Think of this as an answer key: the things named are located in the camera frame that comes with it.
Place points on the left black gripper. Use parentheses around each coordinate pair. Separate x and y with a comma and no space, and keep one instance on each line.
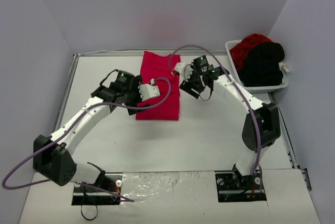
(135,102)

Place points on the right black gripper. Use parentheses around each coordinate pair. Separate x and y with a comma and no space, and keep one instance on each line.
(190,88)

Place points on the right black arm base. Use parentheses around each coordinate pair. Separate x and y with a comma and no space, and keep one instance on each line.
(228,191)

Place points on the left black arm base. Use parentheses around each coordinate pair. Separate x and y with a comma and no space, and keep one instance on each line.
(87,196)

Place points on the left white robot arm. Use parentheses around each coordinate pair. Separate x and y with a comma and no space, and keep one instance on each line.
(54,153)

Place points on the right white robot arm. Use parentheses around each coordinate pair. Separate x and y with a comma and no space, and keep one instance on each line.
(261,120)

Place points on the white plastic laundry basket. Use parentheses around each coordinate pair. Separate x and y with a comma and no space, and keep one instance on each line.
(255,89)

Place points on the dark red t shirt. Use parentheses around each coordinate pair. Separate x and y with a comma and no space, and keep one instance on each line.
(241,50)

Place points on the black t shirt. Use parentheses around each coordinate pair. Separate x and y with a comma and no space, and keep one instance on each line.
(261,66)

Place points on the white garment piece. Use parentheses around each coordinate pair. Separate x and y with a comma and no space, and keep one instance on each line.
(282,66)

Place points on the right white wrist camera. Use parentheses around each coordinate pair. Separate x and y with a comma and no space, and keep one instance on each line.
(184,70)

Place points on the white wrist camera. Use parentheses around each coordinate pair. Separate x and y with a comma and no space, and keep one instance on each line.
(184,70)
(148,91)

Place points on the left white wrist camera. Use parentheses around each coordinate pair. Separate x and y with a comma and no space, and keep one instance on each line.
(148,91)

